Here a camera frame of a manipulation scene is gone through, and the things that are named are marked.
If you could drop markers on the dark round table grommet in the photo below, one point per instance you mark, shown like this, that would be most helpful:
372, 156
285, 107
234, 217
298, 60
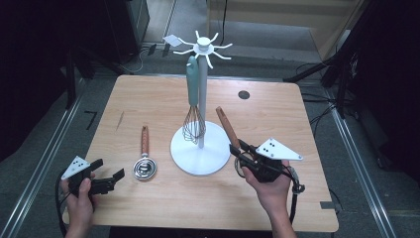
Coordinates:
243, 95

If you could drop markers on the white hook rack stand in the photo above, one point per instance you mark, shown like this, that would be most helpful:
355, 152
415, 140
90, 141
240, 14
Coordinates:
203, 89

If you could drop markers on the metal floor rail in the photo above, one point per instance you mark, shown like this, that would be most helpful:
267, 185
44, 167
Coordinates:
39, 168
360, 172

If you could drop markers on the black metal stand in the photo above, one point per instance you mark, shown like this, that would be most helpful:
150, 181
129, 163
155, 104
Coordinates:
70, 82

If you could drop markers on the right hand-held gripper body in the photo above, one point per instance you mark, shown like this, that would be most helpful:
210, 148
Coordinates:
275, 150

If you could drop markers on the person's left hand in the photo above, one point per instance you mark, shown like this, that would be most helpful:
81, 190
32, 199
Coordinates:
79, 211

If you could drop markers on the black tape piece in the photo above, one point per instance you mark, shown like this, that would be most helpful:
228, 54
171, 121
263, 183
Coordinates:
327, 205

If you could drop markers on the person's right hand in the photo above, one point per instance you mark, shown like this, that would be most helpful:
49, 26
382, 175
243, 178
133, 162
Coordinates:
272, 191

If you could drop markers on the black stand leg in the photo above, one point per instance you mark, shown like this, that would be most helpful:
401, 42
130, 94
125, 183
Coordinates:
307, 71

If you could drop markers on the light wooden platform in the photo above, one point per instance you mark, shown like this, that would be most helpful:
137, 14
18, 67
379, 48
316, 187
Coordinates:
297, 13

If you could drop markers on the dark cabinet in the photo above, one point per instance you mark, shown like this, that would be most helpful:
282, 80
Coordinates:
128, 29

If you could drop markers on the white paper sheet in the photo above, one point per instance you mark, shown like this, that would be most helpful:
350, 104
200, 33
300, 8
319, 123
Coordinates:
173, 40

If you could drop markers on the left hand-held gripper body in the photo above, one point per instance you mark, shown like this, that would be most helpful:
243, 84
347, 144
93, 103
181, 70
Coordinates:
76, 167

